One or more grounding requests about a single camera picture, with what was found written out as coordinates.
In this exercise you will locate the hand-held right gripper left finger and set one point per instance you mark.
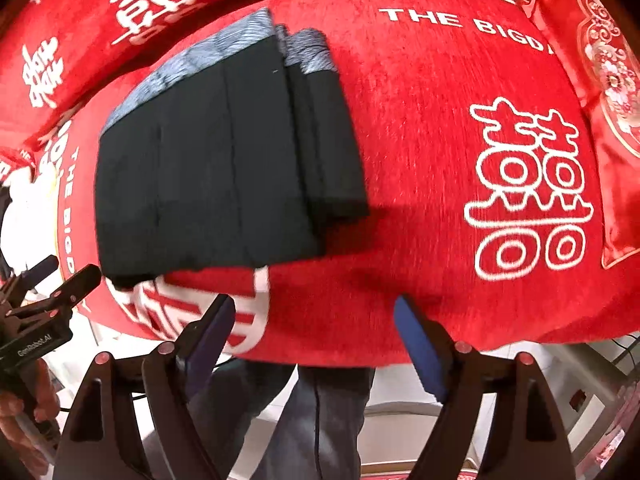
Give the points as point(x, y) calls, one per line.
point(210, 340)

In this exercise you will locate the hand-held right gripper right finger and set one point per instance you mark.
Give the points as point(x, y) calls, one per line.
point(420, 350)

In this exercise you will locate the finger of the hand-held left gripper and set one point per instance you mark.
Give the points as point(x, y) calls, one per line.
point(82, 280)
point(42, 266)

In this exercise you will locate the dark pants with grey waistband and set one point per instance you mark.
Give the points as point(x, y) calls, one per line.
point(200, 170)

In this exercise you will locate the person's left hand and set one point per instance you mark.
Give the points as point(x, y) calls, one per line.
point(45, 395)

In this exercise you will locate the person's legs in jeans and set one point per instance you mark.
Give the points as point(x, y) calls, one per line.
point(330, 420)

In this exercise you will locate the red printed bedspread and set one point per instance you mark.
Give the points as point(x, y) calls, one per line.
point(425, 160)

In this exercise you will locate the red printed quilt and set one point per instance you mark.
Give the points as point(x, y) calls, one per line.
point(90, 10)

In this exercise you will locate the red embroidered pillow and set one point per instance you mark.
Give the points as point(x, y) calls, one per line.
point(615, 110)

